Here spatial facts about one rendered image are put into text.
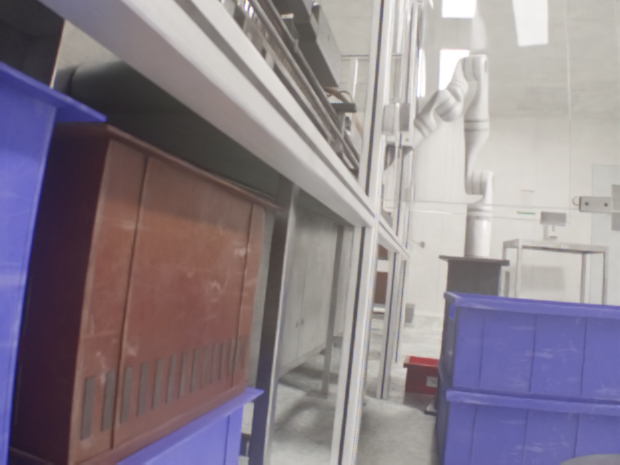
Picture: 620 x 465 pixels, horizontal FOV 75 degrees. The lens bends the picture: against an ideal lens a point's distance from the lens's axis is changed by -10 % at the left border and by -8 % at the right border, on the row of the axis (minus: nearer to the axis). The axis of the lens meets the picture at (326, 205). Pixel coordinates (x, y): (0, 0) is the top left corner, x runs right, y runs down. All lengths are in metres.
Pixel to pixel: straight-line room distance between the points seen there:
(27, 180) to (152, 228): 0.12
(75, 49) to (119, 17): 0.30
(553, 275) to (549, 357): 4.99
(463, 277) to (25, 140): 1.48
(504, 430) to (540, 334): 0.23
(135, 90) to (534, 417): 1.00
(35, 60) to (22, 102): 0.65
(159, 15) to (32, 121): 0.08
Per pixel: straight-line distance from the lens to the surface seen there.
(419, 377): 1.89
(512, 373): 1.08
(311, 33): 1.09
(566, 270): 6.11
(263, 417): 0.63
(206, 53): 0.23
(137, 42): 0.21
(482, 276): 1.59
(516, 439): 1.12
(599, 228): 6.28
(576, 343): 1.11
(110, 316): 0.30
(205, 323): 0.41
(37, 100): 0.24
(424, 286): 5.86
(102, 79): 0.45
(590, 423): 1.16
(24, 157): 0.23
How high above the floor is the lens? 0.47
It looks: 8 degrees up
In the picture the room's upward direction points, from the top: 6 degrees clockwise
